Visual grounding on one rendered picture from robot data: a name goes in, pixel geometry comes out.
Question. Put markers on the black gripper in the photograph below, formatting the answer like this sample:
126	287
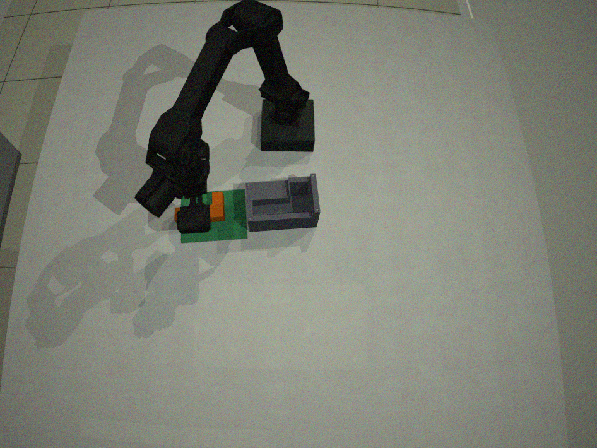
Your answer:
195	218

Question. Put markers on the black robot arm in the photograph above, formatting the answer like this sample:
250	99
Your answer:
177	134

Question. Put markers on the orange l-shaped part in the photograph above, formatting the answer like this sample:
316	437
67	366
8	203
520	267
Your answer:
217	212

